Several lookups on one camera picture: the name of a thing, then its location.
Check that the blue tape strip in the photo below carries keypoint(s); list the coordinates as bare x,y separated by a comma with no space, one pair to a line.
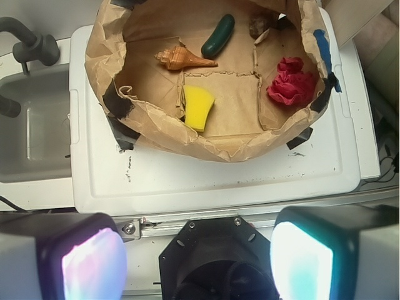
324,50

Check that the dark grey faucet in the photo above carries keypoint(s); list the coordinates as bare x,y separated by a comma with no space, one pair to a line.
32,46

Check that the yellow sponge piece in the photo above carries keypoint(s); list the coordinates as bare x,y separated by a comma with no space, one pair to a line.
198,103

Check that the black tape left corner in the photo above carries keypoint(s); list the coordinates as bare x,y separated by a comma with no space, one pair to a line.
119,108

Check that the black tape right corner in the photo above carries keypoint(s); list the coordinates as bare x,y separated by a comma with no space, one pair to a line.
317,108

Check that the grey sink basin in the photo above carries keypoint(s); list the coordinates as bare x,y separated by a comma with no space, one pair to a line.
35,145

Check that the red paper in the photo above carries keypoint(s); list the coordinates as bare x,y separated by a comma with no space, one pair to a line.
292,86

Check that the brown rock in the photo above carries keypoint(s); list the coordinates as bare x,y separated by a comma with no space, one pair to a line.
257,25

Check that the orange conch seashell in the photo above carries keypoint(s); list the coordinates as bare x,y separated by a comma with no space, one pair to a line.
180,57

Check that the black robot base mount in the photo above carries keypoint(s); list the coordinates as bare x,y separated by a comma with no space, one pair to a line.
223,258

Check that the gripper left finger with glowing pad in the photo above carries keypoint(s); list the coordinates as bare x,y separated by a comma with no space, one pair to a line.
61,256

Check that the green toy cucumber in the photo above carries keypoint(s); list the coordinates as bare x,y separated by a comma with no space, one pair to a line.
219,37

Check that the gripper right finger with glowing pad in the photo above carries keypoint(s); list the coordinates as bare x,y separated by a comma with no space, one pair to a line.
336,252

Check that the aluminium rail with bracket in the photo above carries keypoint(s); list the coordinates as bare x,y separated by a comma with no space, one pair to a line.
151,226

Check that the brown paper bag tray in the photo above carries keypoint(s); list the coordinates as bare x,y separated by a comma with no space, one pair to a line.
223,81

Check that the black tape corner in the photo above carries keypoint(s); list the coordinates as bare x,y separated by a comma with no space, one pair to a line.
119,108
317,108

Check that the white plastic bin lid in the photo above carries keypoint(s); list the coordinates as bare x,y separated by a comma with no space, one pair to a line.
339,154

